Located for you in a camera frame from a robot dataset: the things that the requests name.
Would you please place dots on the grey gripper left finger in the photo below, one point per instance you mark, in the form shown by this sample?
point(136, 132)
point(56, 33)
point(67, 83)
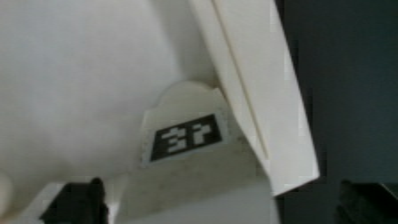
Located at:
point(79, 206)

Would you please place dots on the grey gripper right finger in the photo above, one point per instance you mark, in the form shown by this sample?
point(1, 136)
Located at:
point(369, 203)

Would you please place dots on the white square table top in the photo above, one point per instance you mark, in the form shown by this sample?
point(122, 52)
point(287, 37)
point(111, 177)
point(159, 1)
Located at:
point(95, 54)

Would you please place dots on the white U-shaped obstacle fence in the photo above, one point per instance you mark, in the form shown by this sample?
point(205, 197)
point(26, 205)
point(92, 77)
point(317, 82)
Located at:
point(259, 47)

